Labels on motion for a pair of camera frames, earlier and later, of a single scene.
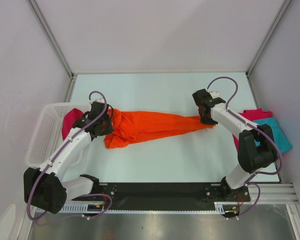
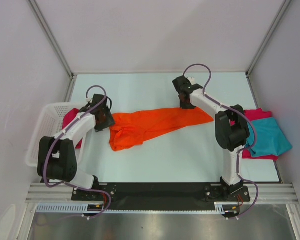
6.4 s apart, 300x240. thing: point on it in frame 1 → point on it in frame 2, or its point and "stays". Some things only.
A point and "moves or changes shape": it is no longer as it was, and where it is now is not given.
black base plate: (164, 196) stays
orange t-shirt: (131, 127) moves or changes shape
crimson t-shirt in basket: (68, 120) stays
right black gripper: (206, 121) → (183, 106)
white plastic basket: (47, 136) stays
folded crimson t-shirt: (252, 114) stays
